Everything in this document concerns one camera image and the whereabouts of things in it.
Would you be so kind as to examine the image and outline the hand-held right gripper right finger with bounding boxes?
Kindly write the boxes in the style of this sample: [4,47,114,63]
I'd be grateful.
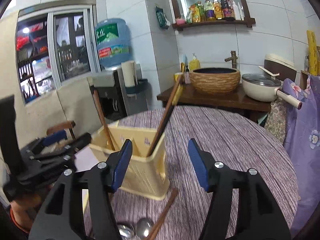
[188,138,292,240]

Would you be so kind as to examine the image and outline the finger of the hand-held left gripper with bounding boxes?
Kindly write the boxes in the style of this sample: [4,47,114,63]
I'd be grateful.
[56,133,92,156]
[27,130,68,153]

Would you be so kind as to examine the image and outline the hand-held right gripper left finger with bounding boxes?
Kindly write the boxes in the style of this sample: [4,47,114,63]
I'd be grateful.
[29,139,133,240]

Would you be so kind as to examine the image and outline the cream plastic utensil holder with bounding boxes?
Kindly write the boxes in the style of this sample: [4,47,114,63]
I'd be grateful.
[82,120,171,215]

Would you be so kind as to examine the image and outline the reddish brown chopstick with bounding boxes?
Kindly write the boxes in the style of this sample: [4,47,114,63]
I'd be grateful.
[93,89,116,151]
[147,188,180,240]

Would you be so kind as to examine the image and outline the dark brown chopstick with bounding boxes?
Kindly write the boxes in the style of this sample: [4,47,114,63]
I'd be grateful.
[149,74,185,155]
[146,73,184,157]

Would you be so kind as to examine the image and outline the metal spoon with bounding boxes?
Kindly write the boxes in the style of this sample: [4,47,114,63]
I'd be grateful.
[136,218,154,240]

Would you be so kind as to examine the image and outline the person's left hand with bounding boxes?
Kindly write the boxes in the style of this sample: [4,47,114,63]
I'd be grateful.
[10,194,45,222]

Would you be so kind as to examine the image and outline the wooden chair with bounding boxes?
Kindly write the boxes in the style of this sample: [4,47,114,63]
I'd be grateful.
[46,120,76,141]

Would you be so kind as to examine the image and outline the grey water dispenser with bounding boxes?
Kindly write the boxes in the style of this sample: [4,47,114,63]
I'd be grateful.
[89,69,148,121]

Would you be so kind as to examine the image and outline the wooden counter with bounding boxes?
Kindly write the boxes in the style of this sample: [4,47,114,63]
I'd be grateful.
[156,83,272,121]

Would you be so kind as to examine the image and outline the teal roll holder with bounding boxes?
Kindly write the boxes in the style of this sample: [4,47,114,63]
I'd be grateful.
[125,79,152,98]

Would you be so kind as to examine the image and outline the aluminium sliding window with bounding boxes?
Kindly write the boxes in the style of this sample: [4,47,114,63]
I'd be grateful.
[16,3,100,105]

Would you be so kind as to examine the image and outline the paper towel roll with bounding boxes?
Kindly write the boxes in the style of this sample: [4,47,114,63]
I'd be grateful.
[121,60,137,88]

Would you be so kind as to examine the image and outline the woven basin sink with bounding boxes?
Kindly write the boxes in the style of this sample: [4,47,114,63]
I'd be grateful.
[189,67,241,96]

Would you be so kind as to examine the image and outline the beige patterned cloth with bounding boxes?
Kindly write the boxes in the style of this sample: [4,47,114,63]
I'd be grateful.
[264,98,288,144]

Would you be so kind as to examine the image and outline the cream pot with glass lid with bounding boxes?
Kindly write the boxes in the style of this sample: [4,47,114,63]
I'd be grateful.
[241,73,303,110]

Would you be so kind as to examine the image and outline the yellow soap pump bottle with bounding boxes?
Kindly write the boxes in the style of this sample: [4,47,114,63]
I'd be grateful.
[189,53,201,72]

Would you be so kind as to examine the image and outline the blue water jug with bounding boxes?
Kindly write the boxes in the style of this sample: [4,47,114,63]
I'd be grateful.
[94,18,134,68]

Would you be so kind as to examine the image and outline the bronze faucet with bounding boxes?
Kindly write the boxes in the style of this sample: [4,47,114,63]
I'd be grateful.
[224,51,238,69]

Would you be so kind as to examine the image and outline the purple floral cloth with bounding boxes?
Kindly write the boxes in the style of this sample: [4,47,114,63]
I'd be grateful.
[282,75,320,237]

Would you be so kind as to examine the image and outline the white rice paddle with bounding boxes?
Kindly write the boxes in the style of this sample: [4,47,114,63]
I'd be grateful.
[258,65,280,77]

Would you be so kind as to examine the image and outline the brown and white rice cooker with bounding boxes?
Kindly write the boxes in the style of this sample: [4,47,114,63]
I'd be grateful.
[263,54,298,82]

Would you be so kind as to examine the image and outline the small wooden box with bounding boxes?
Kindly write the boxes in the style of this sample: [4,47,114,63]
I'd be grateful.
[300,70,312,91]

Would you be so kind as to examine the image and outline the green hanging pouch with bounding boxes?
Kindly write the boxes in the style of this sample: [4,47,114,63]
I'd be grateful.
[155,5,171,30]

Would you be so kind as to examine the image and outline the yellow snack packet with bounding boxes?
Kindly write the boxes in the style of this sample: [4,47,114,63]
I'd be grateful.
[185,4,200,24]

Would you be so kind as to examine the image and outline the green capped oil bottle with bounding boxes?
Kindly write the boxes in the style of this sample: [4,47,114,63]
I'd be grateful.
[196,1,207,22]

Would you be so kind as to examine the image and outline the yellow oil bottle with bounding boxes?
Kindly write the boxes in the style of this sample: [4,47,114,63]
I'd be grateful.
[204,0,216,21]

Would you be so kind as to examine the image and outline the amber sauce bottle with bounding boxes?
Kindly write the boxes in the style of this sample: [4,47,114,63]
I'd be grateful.
[212,0,224,20]

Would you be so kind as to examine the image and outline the white plastic bottle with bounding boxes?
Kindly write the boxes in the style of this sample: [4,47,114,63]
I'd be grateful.
[231,0,245,21]

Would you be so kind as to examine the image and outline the dark soy sauce bottle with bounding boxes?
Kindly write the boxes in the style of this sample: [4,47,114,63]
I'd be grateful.
[219,0,236,21]

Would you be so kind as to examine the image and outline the yellow printed roll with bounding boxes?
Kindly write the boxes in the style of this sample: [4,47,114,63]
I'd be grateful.
[306,30,320,76]

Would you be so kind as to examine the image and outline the beige foam wall board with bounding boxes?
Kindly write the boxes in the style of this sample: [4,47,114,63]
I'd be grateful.
[0,10,118,205]

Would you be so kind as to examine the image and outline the wooden mirror wall shelf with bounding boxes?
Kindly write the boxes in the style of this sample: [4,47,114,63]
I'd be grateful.
[164,0,256,32]

